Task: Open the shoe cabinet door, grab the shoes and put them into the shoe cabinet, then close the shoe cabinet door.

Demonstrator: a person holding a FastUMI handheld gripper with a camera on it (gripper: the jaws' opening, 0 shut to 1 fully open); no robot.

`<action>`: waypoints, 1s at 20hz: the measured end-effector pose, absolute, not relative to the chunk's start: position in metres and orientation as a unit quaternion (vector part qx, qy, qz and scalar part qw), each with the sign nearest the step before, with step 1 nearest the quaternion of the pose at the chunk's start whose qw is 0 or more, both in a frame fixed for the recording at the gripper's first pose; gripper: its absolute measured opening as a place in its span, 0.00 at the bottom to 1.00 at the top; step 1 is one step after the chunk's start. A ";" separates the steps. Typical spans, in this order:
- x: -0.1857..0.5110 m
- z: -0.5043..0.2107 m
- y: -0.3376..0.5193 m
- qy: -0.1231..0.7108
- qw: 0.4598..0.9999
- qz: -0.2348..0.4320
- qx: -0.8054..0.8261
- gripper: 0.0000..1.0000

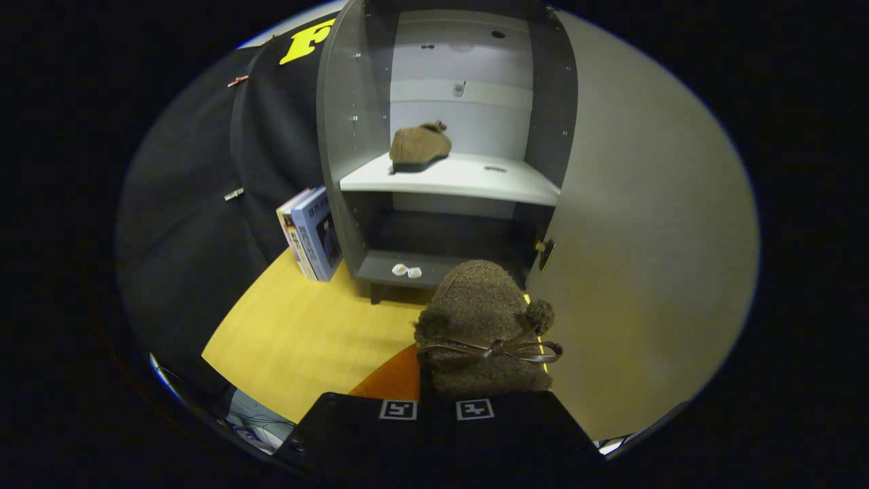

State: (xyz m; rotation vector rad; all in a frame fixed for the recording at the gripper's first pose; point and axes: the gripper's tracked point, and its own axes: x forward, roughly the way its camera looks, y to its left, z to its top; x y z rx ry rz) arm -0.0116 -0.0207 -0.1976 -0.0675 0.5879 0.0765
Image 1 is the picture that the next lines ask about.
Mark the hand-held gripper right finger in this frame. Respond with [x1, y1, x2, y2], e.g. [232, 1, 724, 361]
[436, 391, 608, 476]

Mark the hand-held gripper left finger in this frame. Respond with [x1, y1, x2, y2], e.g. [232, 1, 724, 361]
[274, 343, 437, 476]

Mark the brown fuzzy shoe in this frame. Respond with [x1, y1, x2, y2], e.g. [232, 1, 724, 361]
[388, 120, 453, 174]
[413, 259, 564, 403]

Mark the white cabinet shelf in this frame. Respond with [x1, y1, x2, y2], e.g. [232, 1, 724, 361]
[339, 151, 561, 207]

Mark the pale blue box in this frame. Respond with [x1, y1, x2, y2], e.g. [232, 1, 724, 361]
[227, 391, 296, 454]

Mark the blue book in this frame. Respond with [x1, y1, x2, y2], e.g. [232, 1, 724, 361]
[291, 187, 344, 283]

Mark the black backdrop cloth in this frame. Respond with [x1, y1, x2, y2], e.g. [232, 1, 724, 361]
[115, 14, 340, 401]

